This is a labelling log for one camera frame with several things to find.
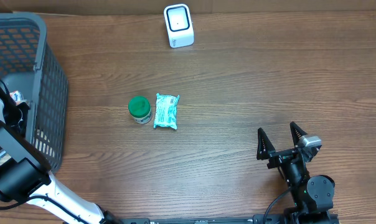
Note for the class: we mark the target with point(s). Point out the orange tissue pack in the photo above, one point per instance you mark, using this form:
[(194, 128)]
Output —
[(17, 97)]

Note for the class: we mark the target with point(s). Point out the dark grey plastic basket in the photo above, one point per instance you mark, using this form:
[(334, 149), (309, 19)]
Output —
[(28, 65)]

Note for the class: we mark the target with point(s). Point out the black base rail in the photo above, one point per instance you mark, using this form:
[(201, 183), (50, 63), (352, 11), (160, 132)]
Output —
[(228, 220)]

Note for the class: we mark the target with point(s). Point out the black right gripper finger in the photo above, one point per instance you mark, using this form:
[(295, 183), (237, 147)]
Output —
[(265, 147), (296, 132)]

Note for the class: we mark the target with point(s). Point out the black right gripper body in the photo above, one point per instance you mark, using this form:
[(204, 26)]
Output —
[(281, 157)]

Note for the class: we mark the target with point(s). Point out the white barcode scanner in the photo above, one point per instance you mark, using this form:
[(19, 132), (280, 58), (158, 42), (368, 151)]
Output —
[(179, 25)]

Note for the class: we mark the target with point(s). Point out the green lid jar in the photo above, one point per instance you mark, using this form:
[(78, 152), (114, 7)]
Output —
[(140, 109)]

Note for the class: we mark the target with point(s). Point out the teal wipes packet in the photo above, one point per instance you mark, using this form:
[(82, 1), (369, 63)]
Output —
[(166, 111)]

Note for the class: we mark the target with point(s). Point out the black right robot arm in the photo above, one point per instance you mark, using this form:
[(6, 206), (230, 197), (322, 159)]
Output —
[(312, 196)]

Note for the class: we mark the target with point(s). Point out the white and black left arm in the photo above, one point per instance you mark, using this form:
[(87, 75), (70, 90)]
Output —
[(26, 176)]

